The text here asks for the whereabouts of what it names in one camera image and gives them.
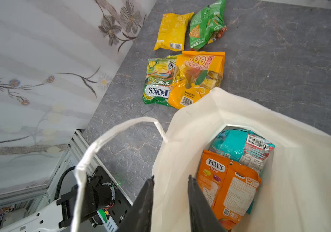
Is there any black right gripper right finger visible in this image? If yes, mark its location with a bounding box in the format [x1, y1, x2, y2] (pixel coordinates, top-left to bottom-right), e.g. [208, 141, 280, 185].
[188, 175, 225, 232]

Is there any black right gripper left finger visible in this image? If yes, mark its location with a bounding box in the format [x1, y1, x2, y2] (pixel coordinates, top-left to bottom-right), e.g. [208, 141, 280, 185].
[117, 176, 154, 232]

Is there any orange Fox's candy bag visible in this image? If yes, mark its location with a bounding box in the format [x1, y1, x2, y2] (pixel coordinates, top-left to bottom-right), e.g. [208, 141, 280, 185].
[197, 150, 262, 231]

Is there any teal mint candy bag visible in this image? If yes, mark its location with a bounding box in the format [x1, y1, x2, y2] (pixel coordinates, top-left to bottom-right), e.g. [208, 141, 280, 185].
[209, 129, 275, 174]

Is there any white paper shopping bag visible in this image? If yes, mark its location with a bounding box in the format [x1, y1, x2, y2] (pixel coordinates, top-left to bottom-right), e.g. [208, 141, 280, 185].
[71, 88, 331, 232]

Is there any orange snack pack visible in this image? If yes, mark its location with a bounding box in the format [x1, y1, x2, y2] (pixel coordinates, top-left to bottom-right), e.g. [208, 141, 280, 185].
[168, 51, 225, 109]

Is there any green yellow snack pack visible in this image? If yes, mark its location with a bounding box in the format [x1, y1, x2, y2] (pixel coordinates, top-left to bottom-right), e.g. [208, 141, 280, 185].
[142, 54, 179, 106]

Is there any yellow chip bag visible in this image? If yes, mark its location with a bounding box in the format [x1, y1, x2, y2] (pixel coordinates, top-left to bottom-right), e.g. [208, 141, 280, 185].
[154, 12, 194, 52]

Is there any green snack bag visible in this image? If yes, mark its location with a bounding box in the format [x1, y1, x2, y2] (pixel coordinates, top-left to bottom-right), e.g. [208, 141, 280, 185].
[189, 0, 227, 51]

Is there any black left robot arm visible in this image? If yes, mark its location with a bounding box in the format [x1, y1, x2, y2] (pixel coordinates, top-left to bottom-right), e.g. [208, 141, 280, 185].
[0, 166, 116, 232]

